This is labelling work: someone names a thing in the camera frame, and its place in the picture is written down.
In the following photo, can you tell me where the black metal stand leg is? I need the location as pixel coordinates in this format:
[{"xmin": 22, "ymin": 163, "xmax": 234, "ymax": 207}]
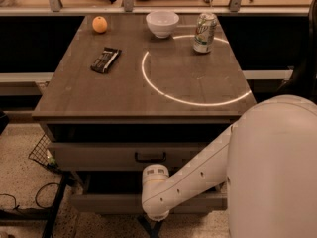
[{"xmin": 0, "ymin": 173, "xmax": 70, "ymax": 238}]

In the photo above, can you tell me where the grey drawer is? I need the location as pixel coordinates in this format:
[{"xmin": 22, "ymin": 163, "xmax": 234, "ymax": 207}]
[
  {"xmin": 49, "ymin": 143, "xmax": 206, "ymax": 172},
  {"xmin": 70, "ymin": 171, "xmax": 227, "ymax": 215}
]

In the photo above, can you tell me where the blue floor tape cross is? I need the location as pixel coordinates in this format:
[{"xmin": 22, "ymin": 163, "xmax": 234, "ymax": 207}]
[{"xmin": 137, "ymin": 215, "xmax": 163, "ymax": 238}]

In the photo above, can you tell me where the orange fruit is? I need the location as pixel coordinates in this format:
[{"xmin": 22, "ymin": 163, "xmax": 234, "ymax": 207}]
[{"xmin": 92, "ymin": 16, "xmax": 108, "ymax": 34}]

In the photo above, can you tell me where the green white soda can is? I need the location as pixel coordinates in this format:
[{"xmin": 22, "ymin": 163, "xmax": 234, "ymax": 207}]
[{"xmin": 193, "ymin": 13, "xmax": 218, "ymax": 54}]

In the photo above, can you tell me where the black wire basket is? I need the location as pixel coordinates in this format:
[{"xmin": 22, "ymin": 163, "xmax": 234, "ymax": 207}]
[{"xmin": 28, "ymin": 134, "xmax": 61, "ymax": 174}]

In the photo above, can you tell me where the black floor cable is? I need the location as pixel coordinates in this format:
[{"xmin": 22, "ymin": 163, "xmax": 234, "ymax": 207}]
[{"xmin": 0, "ymin": 181, "xmax": 62, "ymax": 211}]

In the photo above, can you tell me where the white bowl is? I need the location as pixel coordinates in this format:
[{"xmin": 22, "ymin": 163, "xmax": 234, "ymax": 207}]
[{"xmin": 146, "ymin": 11, "xmax": 179, "ymax": 39}]

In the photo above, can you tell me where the black snack bar wrapper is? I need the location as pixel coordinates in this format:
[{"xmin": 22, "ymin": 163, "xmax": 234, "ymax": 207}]
[{"xmin": 90, "ymin": 47, "xmax": 121, "ymax": 74}]

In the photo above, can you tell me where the black office chair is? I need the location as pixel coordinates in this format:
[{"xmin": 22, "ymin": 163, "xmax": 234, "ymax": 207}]
[{"xmin": 277, "ymin": 0, "xmax": 317, "ymax": 99}]

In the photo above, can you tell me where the grey drawer cabinet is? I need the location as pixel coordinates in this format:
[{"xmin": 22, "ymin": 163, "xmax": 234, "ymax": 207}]
[{"xmin": 31, "ymin": 14, "xmax": 259, "ymax": 216}]

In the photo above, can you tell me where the grey top drawer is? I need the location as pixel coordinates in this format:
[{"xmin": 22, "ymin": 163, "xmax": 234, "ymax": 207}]
[{"xmin": 49, "ymin": 143, "xmax": 206, "ymax": 172}]

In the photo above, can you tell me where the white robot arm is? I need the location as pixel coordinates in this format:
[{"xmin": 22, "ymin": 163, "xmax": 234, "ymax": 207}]
[{"xmin": 142, "ymin": 95, "xmax": 317, "ymax": 238}]

